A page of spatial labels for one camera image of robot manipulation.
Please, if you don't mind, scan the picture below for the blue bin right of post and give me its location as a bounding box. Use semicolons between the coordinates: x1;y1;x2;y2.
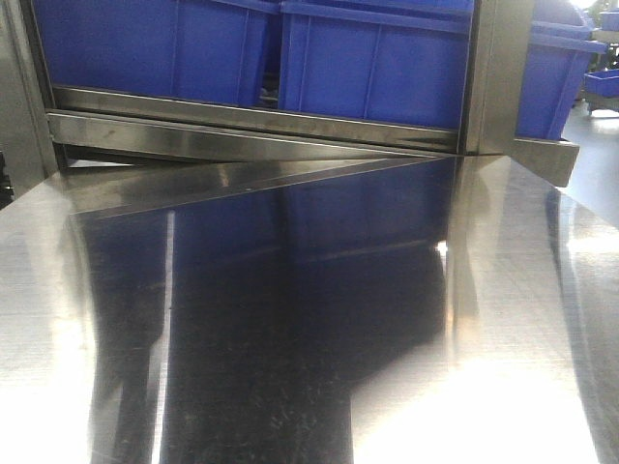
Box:
516;21;606;140

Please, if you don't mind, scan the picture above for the blue bin behind table middle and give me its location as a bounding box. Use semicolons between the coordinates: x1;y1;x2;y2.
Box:
279;1;471;130

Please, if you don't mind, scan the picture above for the distant blue tray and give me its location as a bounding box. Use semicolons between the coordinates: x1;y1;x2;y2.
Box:
584;69;619;98

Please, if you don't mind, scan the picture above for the steel shelf rack frame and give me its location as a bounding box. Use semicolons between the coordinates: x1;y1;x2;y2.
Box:
1;1;578;195

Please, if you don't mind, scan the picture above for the blue bin behind table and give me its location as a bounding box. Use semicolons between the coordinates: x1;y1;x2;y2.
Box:
33;1;280;106
279;1;471;130

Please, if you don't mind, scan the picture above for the blue bin behind table left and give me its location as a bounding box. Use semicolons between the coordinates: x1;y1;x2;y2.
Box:
33;1;280;106

